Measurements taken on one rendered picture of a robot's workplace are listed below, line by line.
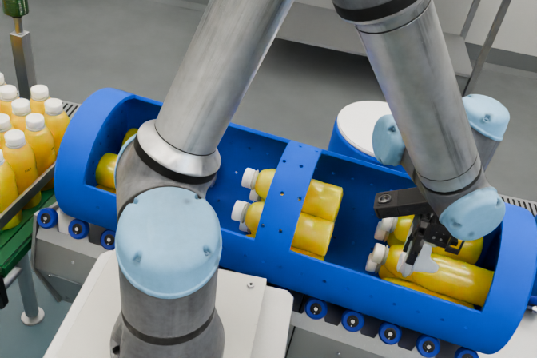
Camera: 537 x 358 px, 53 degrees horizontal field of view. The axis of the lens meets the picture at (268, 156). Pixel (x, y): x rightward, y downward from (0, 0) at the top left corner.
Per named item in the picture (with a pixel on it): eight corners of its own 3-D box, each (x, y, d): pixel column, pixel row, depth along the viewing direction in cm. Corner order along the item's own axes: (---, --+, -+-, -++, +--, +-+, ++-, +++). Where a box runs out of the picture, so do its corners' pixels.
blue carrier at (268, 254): (481, 387, 100) (550, 282, 84) (56, 242, 112) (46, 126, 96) (475, 279, 123) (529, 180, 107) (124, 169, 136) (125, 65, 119)
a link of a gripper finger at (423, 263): (429, 294, 97) (447, 253, 92) (396, 284, 97) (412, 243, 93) (429, 284, 99) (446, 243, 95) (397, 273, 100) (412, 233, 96)
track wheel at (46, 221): (57, 211, 115) (61, 210, 117) (38, 204, 116) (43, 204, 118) (51, 231, 115) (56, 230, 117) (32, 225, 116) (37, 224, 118)
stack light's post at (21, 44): (59, 290, 215) (21, 37, 148) (50, 287, 216) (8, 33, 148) (65, 283, 218) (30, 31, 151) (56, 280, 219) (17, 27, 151)
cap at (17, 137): (1, 140, 117) (0, 133, 116) (18, 133, 120) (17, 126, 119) (12, 149, 115) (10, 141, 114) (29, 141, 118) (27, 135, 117)
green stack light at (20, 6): (19, 18, 143) (16, 1, 140) (-2, 13, 144) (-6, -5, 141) (33, 10, 148) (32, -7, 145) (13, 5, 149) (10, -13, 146)
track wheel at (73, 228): (89, 221, 114) (93, 220, 116) (69, 215, 115) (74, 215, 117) (82, 242, 114) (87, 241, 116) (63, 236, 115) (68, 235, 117)
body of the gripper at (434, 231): (456, 259, 92) (483, 208, 85) (406, 244, 93) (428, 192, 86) (457, 228, 98) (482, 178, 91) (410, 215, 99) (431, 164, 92)
